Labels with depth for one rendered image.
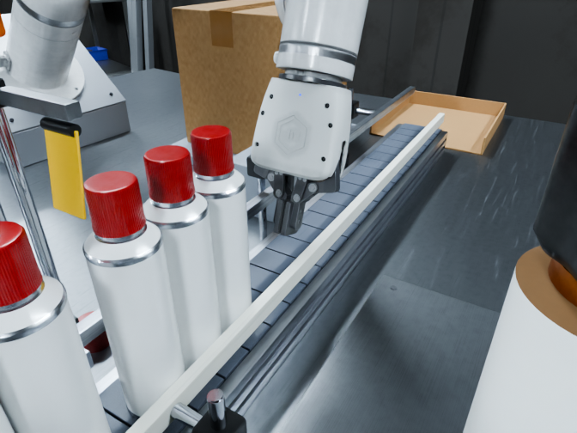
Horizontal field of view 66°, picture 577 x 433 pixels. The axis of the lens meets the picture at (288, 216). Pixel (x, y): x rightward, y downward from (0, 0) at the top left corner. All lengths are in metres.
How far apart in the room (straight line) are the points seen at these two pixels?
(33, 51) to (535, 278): 0.95
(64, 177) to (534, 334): 0.27
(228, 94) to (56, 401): 0.70
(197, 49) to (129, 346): 0.68
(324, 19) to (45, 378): 0.38
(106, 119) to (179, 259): 0.83
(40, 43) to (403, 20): 2.42
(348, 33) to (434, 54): 2.39
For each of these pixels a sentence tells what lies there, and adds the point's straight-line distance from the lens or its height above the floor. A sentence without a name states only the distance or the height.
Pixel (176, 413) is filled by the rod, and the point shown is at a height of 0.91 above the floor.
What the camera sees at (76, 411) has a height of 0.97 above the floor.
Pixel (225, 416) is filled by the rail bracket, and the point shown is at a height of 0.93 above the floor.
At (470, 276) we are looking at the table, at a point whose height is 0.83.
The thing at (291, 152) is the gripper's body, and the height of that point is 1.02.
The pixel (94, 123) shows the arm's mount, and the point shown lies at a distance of 1.13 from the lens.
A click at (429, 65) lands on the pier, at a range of 2.88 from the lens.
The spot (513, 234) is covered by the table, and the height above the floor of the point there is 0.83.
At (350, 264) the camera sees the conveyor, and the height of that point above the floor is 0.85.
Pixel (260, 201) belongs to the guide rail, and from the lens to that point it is 0.52.
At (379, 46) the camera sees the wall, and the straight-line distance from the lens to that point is 3.19.
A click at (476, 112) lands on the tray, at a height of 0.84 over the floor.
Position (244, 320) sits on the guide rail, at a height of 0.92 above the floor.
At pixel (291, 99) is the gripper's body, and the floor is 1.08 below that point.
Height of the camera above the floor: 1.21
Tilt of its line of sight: 30 degrees down
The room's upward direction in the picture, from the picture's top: straight up
